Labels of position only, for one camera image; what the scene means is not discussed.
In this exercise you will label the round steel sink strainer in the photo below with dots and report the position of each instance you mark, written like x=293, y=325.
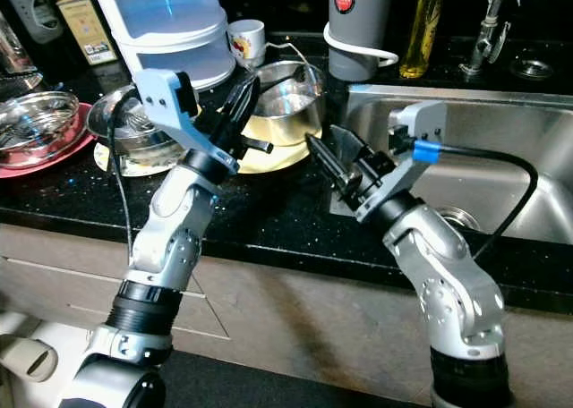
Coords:
x=533, y=68

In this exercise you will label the stainless steel sink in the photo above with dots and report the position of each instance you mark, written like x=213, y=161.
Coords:
x=483, y=122

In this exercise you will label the yellow plate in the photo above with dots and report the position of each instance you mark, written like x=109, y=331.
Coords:
x=291, y=156

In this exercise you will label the dark bottle grey label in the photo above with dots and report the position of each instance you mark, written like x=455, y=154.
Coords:
x=40, y=10

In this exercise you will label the white slipper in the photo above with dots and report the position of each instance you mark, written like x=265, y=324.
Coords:
x=31, y=359

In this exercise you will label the white printed mug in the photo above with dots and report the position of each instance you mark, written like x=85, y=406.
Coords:
x=246, y=43

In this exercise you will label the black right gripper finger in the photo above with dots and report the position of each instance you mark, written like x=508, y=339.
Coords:
x=331, y=166
x=347, y=144

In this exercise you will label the steel and glass jar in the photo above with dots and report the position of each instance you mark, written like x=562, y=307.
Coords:
x=9, y=46

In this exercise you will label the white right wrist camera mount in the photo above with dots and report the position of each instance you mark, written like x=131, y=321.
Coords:
x=421, y=122

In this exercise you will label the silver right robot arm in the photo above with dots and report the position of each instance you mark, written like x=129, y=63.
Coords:
x=457, y=274

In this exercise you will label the grey cylindrical kitchen appliance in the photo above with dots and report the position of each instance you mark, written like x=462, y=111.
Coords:
x=363, y=28

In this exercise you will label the yellow carton box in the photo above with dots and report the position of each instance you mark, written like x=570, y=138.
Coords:
x=87, y=28

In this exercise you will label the white tiered food container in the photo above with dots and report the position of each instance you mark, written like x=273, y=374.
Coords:
x=166, y=28

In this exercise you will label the grey cabinet drawer front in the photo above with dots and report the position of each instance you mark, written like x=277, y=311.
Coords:
x=81, y=251
x=81, y=296

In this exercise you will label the grey kitchen cabinet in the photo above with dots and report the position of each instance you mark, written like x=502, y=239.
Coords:
x=322, y=327

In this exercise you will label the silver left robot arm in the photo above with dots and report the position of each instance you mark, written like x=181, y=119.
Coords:
x=179, y=238

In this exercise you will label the small steel bowl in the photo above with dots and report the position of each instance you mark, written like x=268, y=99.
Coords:
x=36, y=126

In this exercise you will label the steel kitchen faucet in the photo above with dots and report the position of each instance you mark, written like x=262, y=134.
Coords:
x=486, y=37

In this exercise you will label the yellow oil bottle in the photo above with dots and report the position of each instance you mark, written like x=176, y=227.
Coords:
x=421, y=32

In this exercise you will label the large steel bowl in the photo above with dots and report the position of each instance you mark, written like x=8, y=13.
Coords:
x=134, y=131

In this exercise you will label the red plate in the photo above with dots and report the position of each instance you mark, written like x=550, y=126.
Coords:
x=67, y=156

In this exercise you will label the steel pot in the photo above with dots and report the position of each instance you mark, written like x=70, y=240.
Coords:
x=291, y=104

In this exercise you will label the white plate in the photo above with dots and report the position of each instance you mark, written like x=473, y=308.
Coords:
x=125, y=168

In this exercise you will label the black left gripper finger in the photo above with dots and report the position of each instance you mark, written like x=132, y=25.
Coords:
x=247, y=104
x=227, y=111

